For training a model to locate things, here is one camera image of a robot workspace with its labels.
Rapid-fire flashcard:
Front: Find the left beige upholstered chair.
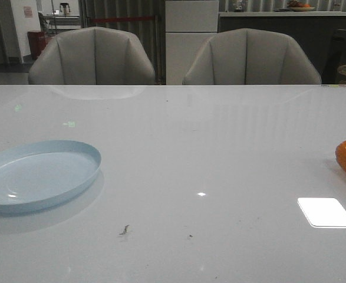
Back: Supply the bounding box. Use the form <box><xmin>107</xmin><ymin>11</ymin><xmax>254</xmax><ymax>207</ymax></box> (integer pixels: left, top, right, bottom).
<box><xmin>28</xmin><ymin>27</ymin><xmax>155</xmax><ymax>85</ymax></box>

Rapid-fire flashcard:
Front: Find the right beige upholstered chair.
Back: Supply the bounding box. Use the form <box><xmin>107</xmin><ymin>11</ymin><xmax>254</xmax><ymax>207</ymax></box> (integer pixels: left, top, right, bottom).
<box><xmin>183</xmin><ymin>28</ymin><xmax>321</xmax><ymax>85</ymax></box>

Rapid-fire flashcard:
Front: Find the red barrier belt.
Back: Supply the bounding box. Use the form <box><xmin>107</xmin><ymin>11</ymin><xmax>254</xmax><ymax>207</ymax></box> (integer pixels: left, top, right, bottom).
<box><xmin>90</xmin><ymin>16</ymin><xmax>156</xmax><ymax>23</ymax></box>

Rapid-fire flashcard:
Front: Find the white cabinet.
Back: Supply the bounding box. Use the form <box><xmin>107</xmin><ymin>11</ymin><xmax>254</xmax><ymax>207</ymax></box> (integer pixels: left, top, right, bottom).
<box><xmin>165</xmin><ymin>1</ymin><xmax>219</xmax><ymax>85</ymax></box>

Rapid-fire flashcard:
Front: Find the fruit bowl on counter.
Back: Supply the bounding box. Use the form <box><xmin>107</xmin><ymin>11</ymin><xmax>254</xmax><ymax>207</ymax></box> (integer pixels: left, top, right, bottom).
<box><xmin>287</xmin><ymin>1</ymin><xmax>315</xmax><ymax>12</ymax></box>

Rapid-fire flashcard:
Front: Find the red bin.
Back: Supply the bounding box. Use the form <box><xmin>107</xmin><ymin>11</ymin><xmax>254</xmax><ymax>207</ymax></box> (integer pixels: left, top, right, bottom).
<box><xmin>27</xmin><ymin>31</ymin><xmax>46</xmax><ymax>60</ymax></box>

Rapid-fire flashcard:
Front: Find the pink wall notice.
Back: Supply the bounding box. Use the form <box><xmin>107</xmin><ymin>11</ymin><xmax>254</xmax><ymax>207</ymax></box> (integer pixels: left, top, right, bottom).
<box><xmin>23</xmin><ymin>6</ymin><xmax>33</xmax><ymax>18</ymax></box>

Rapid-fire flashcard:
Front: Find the beige upholstered chair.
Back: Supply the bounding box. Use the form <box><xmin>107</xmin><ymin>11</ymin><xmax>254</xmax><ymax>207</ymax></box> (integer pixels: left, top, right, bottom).
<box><xmin>28</xmin><ymin>27</ymin><xmax>155</xmax><ymax>85</ymax></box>
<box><xmin>183</xmin><ymin>28</ymin><xmax>321</xmax><ymax>85</ymax></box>

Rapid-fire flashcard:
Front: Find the dark counter with white top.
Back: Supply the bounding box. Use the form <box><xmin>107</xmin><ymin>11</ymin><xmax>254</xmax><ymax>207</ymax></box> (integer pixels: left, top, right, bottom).
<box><xmin>218</xmin><ymin>11</ymin><xmax>346</xmax><ymax>76</ymax></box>

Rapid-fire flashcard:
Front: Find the background metal table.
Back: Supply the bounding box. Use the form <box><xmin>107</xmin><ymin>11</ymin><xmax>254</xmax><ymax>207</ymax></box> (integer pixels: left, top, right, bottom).
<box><xmin>37</xmin><ymin>0</ymin><xmax>81</xmax><ymax>34</ymax></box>

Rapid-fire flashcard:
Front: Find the light blue round plate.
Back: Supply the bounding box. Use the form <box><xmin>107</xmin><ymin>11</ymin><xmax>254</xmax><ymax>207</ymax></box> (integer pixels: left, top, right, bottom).
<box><xmin>0</xmin><ymin>140</ymin><xmax>101</xmax><ymax>214</ymax></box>

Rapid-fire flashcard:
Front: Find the dark chair at right edge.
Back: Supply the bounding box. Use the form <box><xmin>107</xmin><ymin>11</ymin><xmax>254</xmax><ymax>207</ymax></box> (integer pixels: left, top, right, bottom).
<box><xmin>322</xmin><ymin>29</ymin><xmax>346</xmax><ymax>84</ymax></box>

